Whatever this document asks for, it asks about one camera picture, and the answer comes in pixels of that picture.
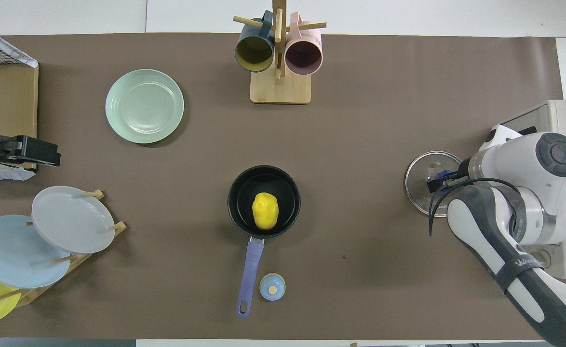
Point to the dark teal mug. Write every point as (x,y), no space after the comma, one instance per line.
(254,53)

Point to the grey plate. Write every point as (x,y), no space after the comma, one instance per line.
(73,219)

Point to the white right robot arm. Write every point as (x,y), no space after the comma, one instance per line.
(543,164)

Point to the wooden shelf stand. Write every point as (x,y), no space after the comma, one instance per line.
(13,106)

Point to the pink ribbed mug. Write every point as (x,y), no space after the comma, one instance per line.
(303,55)

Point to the yellow potato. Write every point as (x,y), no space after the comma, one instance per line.
(265,211)

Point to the wooden mug tree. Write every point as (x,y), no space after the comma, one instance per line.
(280,89)

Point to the light blue plate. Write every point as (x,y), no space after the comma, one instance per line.
(18,250)

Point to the dark blue saucepan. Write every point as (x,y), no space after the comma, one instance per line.
(288,193)

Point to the small blue knob lid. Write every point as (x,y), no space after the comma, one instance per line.
(272,286)

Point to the pale green plate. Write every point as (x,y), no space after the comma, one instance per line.
(144,106)

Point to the wooden plate rack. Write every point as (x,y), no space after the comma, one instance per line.
(119,226)

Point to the white patterned paper bag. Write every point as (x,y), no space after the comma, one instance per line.
(28,60)

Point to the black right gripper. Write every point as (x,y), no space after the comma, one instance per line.
(464,171)

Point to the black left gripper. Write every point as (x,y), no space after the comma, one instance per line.
(22,149)

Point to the brown table mat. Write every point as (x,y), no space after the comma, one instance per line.
(360,120)

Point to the white crumpled paper sheet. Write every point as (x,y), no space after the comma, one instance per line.
(3,173)

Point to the glass lid with blue knob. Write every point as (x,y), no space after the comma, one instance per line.
(418,183)

